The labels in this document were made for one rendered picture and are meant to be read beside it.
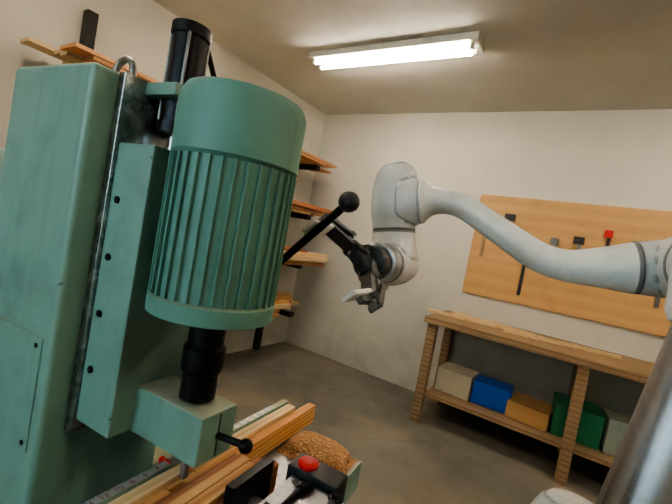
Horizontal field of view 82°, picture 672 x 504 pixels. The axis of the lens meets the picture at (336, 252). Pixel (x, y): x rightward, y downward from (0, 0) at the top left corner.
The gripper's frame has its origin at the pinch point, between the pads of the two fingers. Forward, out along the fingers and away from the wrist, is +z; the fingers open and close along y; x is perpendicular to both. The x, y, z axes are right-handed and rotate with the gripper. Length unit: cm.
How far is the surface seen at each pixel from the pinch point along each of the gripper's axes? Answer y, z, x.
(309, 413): -20.1, -21.6, -32.7
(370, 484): -74, -151, -111
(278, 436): -20.6, -9.5, -33.1
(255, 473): -22.3, 11.8, -20.9
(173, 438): -12.8, 17.6, -26.4
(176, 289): 1.8, 22.5, -10.3
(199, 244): 4.9, 21.6, -5.0
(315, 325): 48, -325, -194
